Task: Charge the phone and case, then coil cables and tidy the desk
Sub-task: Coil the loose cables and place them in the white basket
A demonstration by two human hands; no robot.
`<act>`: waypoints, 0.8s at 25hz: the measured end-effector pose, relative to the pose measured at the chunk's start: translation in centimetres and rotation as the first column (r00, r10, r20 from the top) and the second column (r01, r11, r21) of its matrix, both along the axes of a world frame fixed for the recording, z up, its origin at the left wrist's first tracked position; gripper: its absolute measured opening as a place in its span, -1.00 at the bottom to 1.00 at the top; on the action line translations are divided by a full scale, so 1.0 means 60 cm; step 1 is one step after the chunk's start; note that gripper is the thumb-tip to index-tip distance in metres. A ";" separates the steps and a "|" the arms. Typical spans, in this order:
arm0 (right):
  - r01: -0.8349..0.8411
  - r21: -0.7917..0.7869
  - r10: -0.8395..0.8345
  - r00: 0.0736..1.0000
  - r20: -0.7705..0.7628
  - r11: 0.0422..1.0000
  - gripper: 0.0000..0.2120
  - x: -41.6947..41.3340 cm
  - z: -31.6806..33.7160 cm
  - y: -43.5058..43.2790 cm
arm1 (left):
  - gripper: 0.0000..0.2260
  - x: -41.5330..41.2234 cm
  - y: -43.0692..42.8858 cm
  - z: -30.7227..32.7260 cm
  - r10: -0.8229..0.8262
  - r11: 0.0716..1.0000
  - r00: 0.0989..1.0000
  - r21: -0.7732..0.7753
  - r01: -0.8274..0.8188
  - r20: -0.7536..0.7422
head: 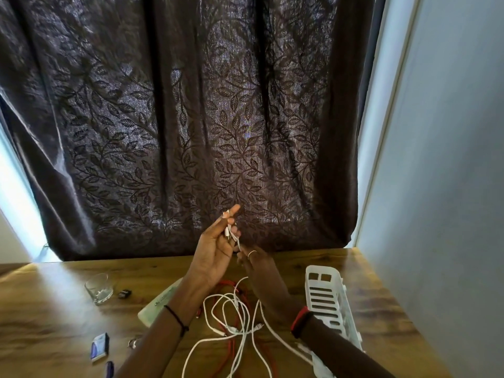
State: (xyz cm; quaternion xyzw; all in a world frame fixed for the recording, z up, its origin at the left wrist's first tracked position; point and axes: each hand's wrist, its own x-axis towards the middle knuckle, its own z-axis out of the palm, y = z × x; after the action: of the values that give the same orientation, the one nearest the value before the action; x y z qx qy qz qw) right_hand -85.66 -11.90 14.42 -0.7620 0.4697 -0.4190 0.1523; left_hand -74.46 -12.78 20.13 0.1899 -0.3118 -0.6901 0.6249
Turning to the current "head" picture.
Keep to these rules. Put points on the person's right hand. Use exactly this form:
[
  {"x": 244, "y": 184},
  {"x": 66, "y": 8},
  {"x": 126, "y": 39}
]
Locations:
[{"x": 267, "y": 283}]

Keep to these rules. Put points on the person's left hand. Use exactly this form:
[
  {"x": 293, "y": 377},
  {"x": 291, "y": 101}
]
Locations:
[{"x": 212, "y": 251}]

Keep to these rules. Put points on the white plastic slotted basket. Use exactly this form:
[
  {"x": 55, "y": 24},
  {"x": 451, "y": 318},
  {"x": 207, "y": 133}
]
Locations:
[{"x": 334, "y": 307}]

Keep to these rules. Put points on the person's left forearm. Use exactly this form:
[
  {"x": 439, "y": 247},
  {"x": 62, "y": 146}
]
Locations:
[{"x": 157, "y": 346}]

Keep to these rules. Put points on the red wristband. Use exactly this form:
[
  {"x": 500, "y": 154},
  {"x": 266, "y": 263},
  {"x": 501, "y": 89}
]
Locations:
[{"x": 299, "y": 316}]

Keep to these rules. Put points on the black thread wristband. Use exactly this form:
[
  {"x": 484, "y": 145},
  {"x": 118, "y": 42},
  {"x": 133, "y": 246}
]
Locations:
[{"x": 177, "y": 319}]

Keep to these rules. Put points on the pale green plastic case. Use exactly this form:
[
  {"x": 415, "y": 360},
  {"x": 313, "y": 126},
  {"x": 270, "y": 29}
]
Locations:
[{"x": 157, "y": 307}]

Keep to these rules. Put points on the small dark metal clip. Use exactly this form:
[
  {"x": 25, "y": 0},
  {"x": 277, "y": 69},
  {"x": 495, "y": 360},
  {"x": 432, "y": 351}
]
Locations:
[{"x": 125, "y": 294}]

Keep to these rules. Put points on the clear drinking glass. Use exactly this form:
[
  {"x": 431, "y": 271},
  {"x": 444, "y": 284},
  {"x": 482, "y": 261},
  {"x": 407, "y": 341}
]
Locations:
[{"x": 99, "y": 291}]

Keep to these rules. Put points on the small round silver object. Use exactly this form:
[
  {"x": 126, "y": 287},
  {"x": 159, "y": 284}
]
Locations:
[{"x": 134, "y": 343}]

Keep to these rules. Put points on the brown leaf-patterned curtain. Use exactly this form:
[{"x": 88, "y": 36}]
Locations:
[{"x": 197, "y": 114}]

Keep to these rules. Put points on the white and blue eraser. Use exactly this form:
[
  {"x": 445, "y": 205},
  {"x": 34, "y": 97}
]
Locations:
[{"x": 99, "y": 347}]

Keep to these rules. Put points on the blue capped clear pen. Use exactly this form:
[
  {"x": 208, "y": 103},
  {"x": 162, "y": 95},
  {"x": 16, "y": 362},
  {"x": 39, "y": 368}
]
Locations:
[{"x": 109, "y": 370}]

